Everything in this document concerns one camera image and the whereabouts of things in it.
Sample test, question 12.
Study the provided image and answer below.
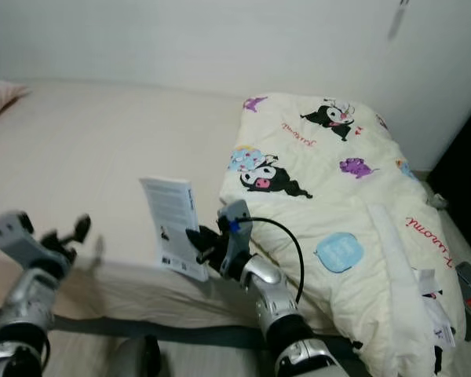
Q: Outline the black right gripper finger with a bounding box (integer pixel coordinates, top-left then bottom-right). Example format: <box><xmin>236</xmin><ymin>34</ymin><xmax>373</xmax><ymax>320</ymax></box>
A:
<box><xmin>185</xmin><ymin>226</ymin><xmax>217</xmax><ymax>257</ymax></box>

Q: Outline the pink spotted pillow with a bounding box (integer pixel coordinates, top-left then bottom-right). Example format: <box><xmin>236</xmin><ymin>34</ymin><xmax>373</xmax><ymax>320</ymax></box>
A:
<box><xmin>0</xmin><ymin>78</ymin><xmax>31</xmax><ymax>126</ymax></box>

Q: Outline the cream cartoon print blanket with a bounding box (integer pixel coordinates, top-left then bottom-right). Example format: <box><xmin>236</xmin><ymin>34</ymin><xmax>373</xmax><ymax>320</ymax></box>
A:
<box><xmin>218</xmin><ymin>92</ymin><xmax>469</xmax><ymax>377</ymax></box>

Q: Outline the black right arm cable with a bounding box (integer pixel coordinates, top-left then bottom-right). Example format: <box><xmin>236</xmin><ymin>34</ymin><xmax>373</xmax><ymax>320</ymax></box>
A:
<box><xmin>234</xmin><ymin>217</ymin><xmax>306</xmax><ymax>306</ymax></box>

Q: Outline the bed with cream sheet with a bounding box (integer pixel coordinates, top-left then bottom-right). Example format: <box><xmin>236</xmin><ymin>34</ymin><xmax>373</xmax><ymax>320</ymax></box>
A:
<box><xmin>0</xmin><ymin>77</ymin><xmax>471</xmax><ymax>339</ymax></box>

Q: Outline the clear printed plastic bag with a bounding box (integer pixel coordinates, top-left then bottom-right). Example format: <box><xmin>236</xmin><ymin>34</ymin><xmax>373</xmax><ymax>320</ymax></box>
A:
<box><xmin>416</xmin><ymin>267</ymin><xmax>458</xmax><ymax>351</ymax></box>

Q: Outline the dark bed frame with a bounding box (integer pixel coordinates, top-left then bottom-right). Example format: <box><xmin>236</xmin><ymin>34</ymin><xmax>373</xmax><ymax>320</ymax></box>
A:
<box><xmin>0</xmin><ymin>313</ymin><xmax>277</xmax><ymax>351</ymax></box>

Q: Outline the white paperback book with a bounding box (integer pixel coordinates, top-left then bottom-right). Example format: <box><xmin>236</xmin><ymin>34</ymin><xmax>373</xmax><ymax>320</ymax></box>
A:
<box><xmin>140</xmin><ymin>176</ymin><xmax>211</xmax><ymax>282</ymax></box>

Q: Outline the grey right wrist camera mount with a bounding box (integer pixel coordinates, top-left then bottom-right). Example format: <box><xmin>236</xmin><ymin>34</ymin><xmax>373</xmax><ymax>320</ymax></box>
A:
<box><xmin>216</xmin><ymin>199</ymin><xmax>254</xmax><ymax>264</ymax></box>

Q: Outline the dark furniture panel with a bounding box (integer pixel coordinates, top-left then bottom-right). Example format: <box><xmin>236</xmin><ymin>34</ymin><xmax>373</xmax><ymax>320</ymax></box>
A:
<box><xmin>427</xmin><ymin>135</ymin><xmax>471</xmax><ymax>238</ymax></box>

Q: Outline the silver robot left leg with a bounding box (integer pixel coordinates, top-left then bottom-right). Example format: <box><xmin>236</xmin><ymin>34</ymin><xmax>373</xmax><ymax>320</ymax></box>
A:
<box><xmin>110</xmin><ymin>335</ymin><xmax>162</xmax><ymax>377</ymax></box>

